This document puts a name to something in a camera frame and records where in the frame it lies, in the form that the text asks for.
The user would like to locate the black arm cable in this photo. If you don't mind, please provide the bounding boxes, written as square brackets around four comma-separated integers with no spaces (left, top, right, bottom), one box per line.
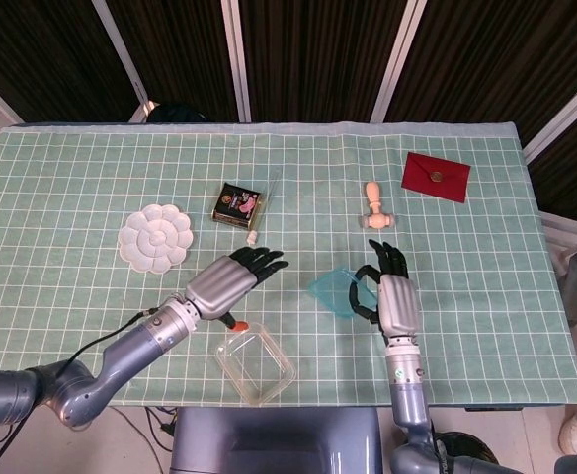
[19,306,160,426]

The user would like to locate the white flower-shaped palette dish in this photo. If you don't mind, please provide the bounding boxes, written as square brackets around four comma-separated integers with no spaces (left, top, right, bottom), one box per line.
[117,203,194,275]

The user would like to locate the wooden stamp with handle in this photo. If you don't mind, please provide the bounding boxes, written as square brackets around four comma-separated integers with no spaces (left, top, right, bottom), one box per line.
[359,181,396,232]

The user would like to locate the glass dropper with white bulb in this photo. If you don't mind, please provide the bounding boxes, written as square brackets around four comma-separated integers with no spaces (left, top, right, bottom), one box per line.
[246,167,279,247]

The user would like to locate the dark partition screen white frames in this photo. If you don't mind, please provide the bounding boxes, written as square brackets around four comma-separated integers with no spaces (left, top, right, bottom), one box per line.
[0,0,577,228]

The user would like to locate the clear plastic container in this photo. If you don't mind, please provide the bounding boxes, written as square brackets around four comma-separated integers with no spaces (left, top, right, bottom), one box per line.
[213,320,298,407]

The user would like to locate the black object behind table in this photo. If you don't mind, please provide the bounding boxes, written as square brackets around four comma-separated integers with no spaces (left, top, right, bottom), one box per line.
[144,102,210,123]

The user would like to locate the white metal rack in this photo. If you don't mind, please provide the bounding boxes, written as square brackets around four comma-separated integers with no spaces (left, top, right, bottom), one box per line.
[539,210,577,277]

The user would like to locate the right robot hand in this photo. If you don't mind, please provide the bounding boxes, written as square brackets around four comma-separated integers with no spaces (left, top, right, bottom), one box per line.
[348,239,422,342]

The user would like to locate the black floor cables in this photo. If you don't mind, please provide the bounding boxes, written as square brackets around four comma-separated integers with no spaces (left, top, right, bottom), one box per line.
[0,405,179,474]

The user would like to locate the red envelope with gold seal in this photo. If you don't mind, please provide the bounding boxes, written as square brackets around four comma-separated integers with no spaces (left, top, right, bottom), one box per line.
[399,151,472,204]

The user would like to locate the blue translucent lid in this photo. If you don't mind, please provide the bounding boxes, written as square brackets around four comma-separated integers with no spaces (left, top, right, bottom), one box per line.
[308,266,381,320]

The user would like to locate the black trash bin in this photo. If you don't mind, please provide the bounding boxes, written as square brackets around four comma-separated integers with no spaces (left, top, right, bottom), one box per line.
[429,431,498,465]

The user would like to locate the black luncheon meat can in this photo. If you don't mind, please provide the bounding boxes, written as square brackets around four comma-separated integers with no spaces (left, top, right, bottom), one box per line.
[211,181,266,232]

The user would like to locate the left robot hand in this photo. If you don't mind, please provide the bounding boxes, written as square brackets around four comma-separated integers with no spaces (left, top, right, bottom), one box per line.
[183,246,289,333]

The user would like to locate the green checked tablecloth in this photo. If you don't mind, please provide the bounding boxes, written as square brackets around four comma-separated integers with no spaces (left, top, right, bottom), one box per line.
[0,120,577,409]

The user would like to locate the blue-grey robot torso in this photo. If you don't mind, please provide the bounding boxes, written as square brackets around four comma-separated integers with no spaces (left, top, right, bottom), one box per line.
[169,405,383,474]

